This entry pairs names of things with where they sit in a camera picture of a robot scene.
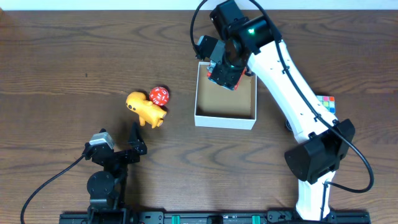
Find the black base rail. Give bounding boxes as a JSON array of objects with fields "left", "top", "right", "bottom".
[{"left": 58, "top": 210, "right": 371, "bottom": 224}]

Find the colourful puzzle cube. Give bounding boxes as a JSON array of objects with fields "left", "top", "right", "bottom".
[{"left": 317, "top": 95, "right": 336, "bottom": 114}]

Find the red and grey toy truck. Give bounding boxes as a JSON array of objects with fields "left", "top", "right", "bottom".
[{"left": 206, "top": 62, "right": 254, "bottom": 91}]

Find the orange toy dog figure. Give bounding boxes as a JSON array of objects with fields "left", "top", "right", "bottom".
[{"left": 126, "top": 91, "right": 167, "bottom": 129}]

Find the right black cable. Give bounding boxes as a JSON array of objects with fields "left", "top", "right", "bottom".
[{"left": 189, "top": 0, "right": 375, "bottom": 194}]

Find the white cardboard box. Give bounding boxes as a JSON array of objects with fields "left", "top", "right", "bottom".
[{"left": 194, "top": 62, "right": 257, "bottom": 130}]

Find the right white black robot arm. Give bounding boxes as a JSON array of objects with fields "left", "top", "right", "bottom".
[{"left": 197, "top": 1, "right": 355, "bottom": 221}]

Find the black round wheel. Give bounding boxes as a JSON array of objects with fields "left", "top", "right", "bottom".
[{"left": 285, "top": 121, "right": 292, "bottom": 131}]

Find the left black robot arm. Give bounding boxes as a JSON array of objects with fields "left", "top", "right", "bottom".
[{"left": 82, "top": 122, "right": 147, "bottom": 210}]

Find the left black cable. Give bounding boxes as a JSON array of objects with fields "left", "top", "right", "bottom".
[{"left": 20, "top": 154, "right": 86, "bottom": 224}]

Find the black cable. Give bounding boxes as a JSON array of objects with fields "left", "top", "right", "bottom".
[
  {"left": 20, "top": 154, "right": 86, "bottom": 224},
  {"left": 189, "top": 0, "right": 375, "bottom": 194}
]

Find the red polyhedral letter ball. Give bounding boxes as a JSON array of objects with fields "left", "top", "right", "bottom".
[{"left": 149, "top": 86, "right": 170, "bottom": 106}]

